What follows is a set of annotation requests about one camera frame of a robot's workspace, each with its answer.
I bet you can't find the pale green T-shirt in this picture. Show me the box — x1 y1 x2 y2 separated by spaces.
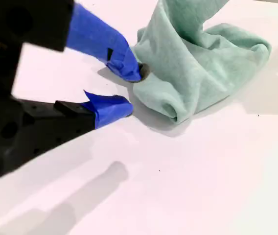
132 0 272 125

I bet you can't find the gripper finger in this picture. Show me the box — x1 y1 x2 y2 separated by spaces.
0 90 134 182
23 0 151 83

